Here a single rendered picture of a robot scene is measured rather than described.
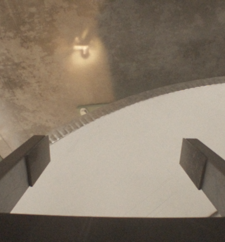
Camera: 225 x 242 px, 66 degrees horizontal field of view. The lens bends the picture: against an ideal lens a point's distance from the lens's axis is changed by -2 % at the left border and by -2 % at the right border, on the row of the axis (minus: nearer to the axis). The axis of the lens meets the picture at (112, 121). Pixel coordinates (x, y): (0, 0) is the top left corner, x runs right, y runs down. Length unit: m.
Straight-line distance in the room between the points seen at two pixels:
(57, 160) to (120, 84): 0.45
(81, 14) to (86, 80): 0.23
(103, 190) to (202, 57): 0.56
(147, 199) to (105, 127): 0.17
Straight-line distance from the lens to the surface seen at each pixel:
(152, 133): 0.33
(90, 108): 0.76
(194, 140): 0.17
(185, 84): 0.48
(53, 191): 0.29
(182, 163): 0.17
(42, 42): 0.72
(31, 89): 0.84
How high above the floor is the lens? 0.62
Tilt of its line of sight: 51 degrees down
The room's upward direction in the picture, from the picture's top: 169 degrees counter-clockwise
